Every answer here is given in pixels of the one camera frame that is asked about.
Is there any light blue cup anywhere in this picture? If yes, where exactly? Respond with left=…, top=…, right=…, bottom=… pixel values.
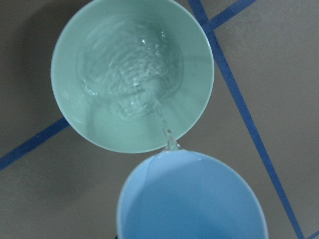
left=116, top=150, right=269, bottom=239

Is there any light green bowl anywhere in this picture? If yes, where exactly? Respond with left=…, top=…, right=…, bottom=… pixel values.
left=50, top=0, right=214, bottom=153

